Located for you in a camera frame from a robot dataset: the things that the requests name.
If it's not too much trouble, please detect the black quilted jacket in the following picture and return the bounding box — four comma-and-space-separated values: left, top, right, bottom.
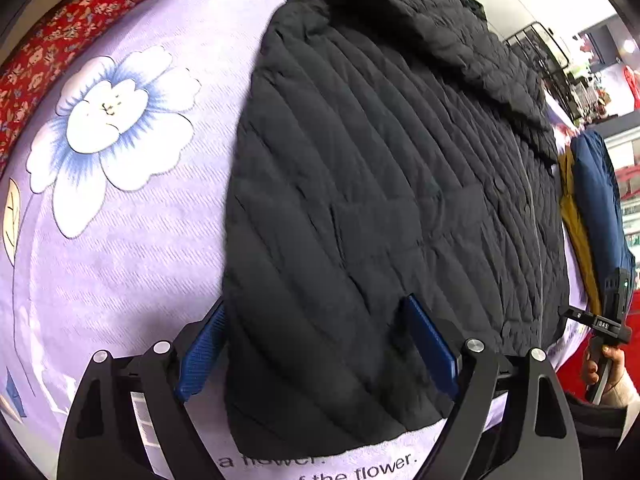
222, 0, 568, 460

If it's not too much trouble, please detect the person's right hand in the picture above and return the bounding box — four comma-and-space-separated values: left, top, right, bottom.
582, 346, 626, 394

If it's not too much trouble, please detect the mustard yellow folded garment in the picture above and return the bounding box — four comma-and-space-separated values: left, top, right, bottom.
559, 148, 602, 315

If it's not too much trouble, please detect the navy blue folded garment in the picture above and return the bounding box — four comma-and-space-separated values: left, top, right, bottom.
570, 130, 636, 306

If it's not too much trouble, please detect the purple floral bed sheet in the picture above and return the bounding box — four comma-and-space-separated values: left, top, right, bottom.
0, 0, 597, 480

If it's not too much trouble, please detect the red floral folded garment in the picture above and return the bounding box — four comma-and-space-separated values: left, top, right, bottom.
1, 0, 144, 166

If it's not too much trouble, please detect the black wire shelf rack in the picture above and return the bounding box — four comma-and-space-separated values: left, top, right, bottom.
503, 22, 572, 115

